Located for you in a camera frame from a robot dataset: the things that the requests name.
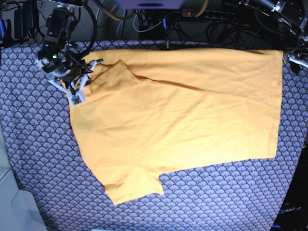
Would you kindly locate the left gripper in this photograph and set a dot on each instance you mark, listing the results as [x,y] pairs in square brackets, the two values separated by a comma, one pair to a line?
[296,61]

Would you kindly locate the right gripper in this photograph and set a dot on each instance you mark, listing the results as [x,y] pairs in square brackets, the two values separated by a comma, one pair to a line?
[70,74]

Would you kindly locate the yellow T-shirt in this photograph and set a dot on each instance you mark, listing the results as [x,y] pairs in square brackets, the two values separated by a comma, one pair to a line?
[149,113]

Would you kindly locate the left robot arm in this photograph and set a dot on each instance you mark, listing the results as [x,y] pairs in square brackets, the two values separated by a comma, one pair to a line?
[294,23]

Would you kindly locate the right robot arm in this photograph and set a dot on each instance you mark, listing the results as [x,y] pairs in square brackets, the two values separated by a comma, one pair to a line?
[60,26]

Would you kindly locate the blue box overhead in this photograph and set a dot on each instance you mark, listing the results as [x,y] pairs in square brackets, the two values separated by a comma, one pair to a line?
[150,4]

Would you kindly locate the black power strip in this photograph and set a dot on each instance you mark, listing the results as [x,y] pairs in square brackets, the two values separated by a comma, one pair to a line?
[188,15]

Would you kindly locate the blue fan-patterned table cloth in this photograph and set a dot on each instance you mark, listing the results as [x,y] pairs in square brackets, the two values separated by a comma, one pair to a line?
[43,152]

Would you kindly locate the white bin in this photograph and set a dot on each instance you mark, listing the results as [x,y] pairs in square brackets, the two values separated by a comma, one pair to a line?
[18,209]

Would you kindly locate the black OpenArm box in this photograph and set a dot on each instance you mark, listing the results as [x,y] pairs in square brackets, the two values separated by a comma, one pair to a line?
[293,215]

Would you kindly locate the blue handled clamp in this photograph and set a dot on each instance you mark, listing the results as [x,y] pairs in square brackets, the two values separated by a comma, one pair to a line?
[164,23]

